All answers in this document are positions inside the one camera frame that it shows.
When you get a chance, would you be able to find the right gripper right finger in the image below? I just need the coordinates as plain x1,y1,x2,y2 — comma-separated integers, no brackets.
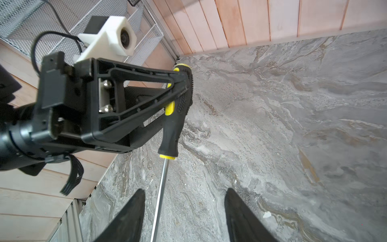
224,188,277,242

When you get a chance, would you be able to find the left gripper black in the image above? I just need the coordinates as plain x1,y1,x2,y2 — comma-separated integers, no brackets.
18,51,190,157

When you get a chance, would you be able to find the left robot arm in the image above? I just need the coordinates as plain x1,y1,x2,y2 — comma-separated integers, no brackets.
1,52,193,176

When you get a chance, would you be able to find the black yellow screwdriver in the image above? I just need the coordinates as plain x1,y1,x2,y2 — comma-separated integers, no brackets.
151,63,193,242

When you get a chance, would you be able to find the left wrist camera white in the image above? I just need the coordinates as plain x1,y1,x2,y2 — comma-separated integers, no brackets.
74,16,137,63

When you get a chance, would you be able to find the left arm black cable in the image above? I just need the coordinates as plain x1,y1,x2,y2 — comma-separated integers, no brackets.
30,0,84,76

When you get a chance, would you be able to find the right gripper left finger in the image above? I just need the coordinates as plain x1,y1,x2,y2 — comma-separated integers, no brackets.
94,189,145,242

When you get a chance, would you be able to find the white wire mesh shelf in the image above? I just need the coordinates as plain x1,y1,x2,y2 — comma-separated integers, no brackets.
1,1,163,66

